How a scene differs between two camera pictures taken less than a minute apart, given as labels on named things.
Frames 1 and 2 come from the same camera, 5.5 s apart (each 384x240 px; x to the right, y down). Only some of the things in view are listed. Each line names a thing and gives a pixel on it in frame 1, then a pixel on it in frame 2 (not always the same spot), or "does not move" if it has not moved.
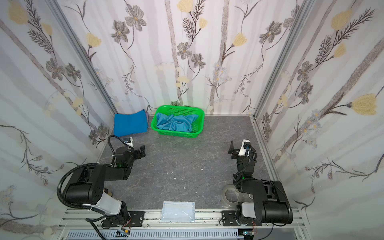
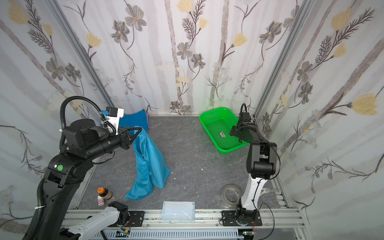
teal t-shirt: [183, 123] → [152, 166]
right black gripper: [237, 152] → [243, 122]
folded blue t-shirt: [135, 123] does not move
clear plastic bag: [174, 212] does not move
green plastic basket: [197, 126] → [218, 123]
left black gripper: [137, 153] → [124, 139]
